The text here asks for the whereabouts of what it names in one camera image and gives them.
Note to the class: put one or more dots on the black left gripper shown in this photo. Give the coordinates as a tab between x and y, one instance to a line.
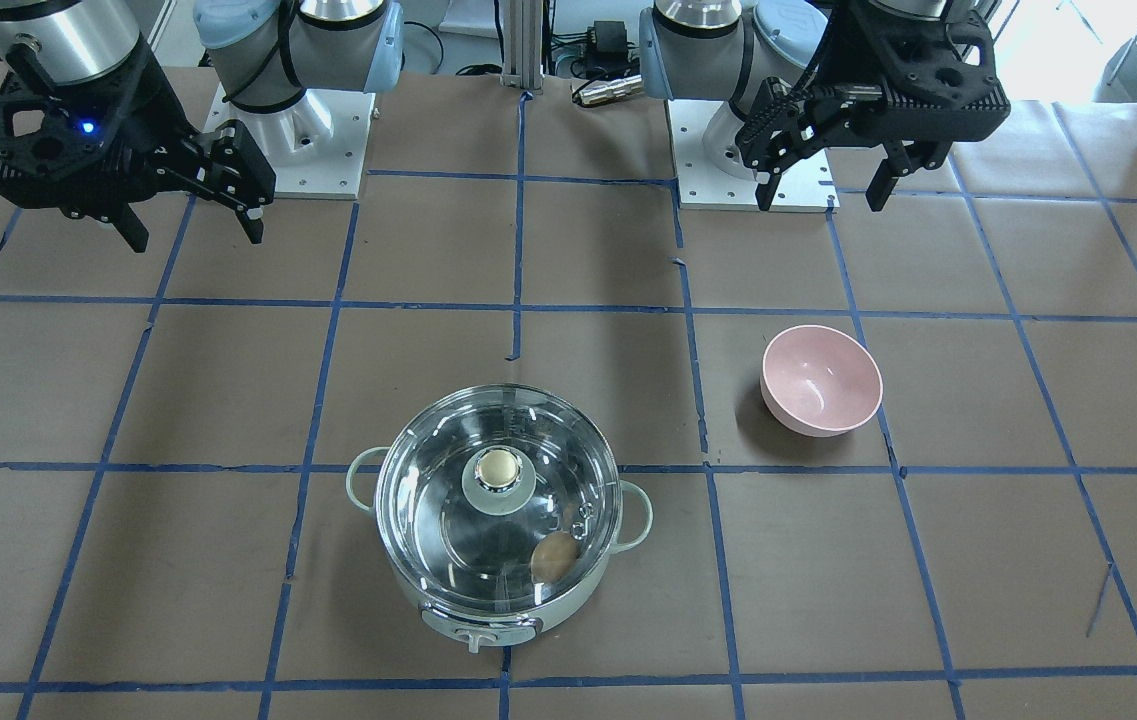
821	72

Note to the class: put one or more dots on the aluminium frame post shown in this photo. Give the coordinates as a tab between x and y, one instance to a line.
523	37

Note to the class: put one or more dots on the pink bowl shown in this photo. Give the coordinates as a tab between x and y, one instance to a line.
819	382

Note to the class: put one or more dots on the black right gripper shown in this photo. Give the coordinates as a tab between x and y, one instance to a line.
150	118

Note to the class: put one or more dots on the glass pot lid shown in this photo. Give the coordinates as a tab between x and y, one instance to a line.
496	498

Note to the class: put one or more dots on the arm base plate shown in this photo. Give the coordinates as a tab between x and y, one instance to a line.
711	175
316	148

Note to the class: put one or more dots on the silver cylindrical connector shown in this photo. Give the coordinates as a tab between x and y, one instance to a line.
599	92

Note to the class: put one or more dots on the brown egg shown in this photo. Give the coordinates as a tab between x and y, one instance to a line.
554	556

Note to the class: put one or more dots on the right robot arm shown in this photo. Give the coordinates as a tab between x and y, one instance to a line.
264	55

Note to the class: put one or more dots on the light green cooking pot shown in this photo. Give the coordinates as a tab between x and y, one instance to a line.
498	545

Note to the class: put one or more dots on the black power adapter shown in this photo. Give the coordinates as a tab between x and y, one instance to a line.
606	50

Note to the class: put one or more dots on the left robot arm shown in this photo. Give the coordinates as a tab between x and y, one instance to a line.
722	50

